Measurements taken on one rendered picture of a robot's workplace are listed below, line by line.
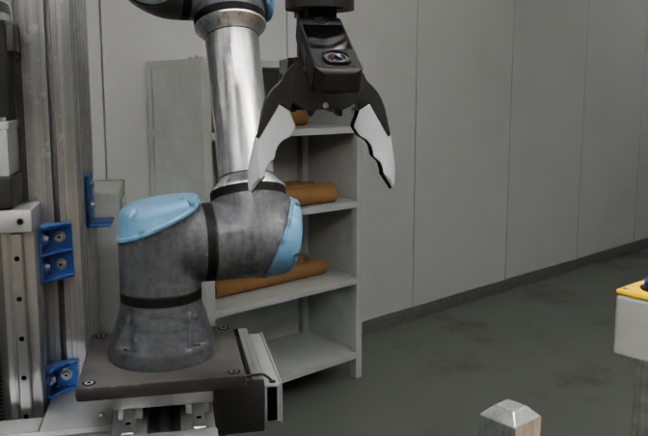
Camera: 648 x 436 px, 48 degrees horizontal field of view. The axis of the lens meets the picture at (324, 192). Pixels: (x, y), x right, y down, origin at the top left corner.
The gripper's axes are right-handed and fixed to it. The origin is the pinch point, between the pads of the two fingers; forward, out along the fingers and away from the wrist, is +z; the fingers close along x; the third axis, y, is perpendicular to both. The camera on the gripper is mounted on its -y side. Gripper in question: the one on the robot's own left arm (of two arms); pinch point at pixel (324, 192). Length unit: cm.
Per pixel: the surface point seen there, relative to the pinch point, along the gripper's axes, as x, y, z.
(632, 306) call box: -29.7, -9.9, 11.1
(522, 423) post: -10.8, -23.8, 15.3
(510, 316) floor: -194, 343, 132
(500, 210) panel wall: -211, 397, 73
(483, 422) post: -8.5, -21.7, 15.9
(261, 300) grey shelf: -23, 236, 80
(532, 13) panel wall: -238, 412, -64
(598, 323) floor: -241, 319, 132
